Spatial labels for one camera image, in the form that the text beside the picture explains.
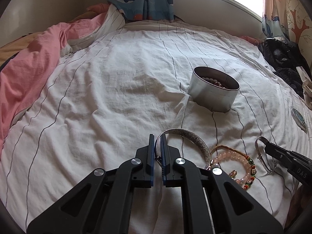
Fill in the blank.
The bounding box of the thin silver bangle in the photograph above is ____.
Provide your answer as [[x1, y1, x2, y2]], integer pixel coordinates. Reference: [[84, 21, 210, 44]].
[[254, 136, 277, 175]]

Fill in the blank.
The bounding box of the wide silver patterned bangle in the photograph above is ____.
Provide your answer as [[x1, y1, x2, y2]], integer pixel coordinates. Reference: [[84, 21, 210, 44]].
[[154, 128, 212, 170]]

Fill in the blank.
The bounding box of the round tin lid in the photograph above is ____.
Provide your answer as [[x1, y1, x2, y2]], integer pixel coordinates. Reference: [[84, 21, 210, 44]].
[[291, 108, 307, 133]]

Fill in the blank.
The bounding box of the beige cloth bag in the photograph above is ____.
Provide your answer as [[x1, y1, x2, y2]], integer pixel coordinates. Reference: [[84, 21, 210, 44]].
[[296, 66, 312, 110]]

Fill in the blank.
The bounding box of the round silver metal tin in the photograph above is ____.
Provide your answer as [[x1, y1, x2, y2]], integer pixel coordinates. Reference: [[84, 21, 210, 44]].
[[188, 66, 240, 113]]

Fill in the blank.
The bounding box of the white striped bed sheet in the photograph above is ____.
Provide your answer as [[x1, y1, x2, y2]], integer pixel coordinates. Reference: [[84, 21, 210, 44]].
[[1, 21, 311, 229]]

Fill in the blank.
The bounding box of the black clothing pile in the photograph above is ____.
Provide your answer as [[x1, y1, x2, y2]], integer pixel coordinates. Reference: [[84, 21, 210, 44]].
[[258, 38, 311, 98]]

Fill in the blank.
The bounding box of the right side whale curtain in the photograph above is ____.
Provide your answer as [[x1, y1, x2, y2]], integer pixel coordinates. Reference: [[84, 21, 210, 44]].
[[262, 0, 289, 40]]

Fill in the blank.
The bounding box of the pink blanket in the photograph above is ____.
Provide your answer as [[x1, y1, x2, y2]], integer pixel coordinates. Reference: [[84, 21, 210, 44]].
[[1, 4, 109, 141]]

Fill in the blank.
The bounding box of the pink bead bracelet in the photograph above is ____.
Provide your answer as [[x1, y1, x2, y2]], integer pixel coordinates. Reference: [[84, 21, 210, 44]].
[[207, 150, 253, 191]]

